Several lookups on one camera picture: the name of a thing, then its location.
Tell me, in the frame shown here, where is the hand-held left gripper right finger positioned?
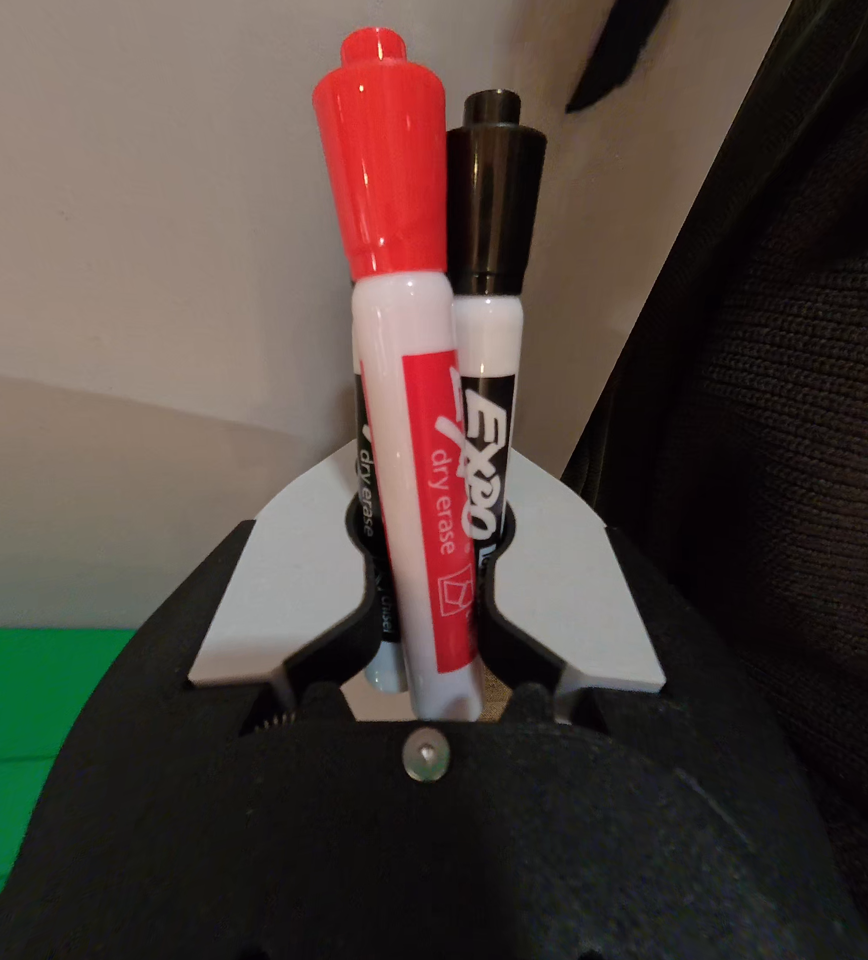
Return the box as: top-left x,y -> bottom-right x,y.
481,450 -> 667,723

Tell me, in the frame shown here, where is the black velcro strap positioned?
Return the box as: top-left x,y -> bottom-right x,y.
565,0 -> 676,115

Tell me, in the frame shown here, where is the green plastic bin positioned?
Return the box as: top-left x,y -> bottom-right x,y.
0,624 -> 141,894

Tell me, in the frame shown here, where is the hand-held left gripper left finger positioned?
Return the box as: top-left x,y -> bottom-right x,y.
188,452 -> 387,704

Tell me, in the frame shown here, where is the black dry erase marker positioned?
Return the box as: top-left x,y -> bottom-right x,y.
350,277 -> 409,695
445,88 -> 549,575

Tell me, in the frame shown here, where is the red dry erase marker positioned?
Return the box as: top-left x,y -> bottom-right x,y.
311,26 -> 483,723

